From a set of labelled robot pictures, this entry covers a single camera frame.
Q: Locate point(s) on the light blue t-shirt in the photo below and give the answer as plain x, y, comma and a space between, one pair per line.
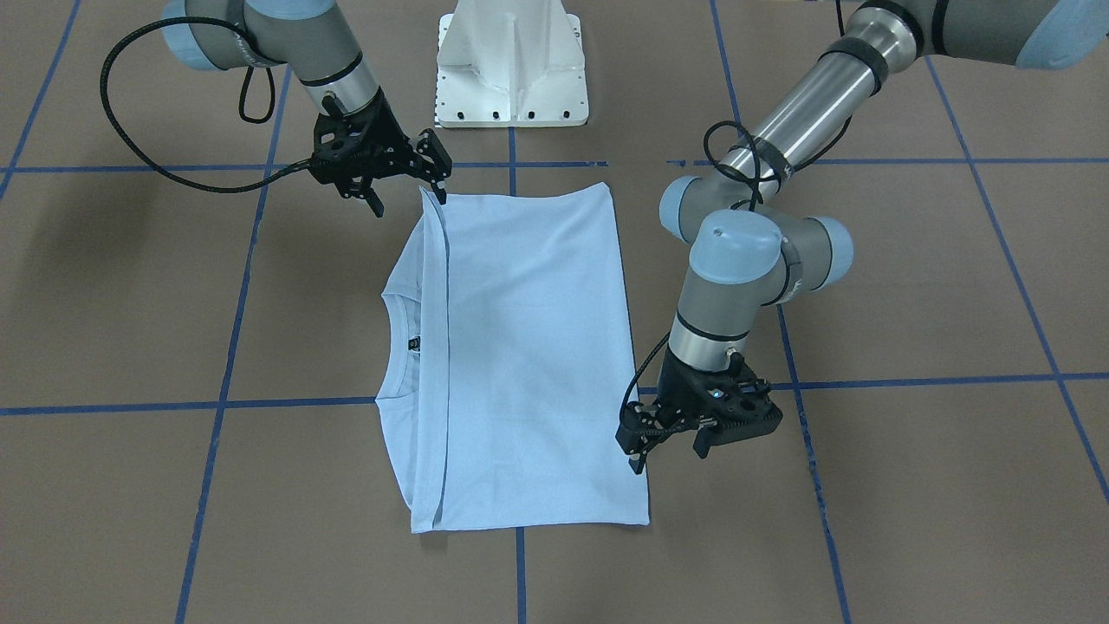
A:
510, 355

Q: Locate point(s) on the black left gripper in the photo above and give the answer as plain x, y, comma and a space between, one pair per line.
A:
678, 387

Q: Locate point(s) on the white robot mounting base plate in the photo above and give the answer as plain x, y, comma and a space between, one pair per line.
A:
510, 64

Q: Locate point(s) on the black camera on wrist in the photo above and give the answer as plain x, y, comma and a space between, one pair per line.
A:
435, 160
742, 408

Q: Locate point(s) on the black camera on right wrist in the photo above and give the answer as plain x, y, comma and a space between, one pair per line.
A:
435, 160

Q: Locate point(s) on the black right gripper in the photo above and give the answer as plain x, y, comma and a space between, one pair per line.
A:
382, 137

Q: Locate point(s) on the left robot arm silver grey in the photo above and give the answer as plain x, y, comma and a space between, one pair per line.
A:
745, 255

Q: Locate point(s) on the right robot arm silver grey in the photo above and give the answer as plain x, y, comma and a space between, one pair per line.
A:
311, 37

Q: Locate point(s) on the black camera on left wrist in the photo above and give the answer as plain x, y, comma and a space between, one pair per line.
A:
742, 408

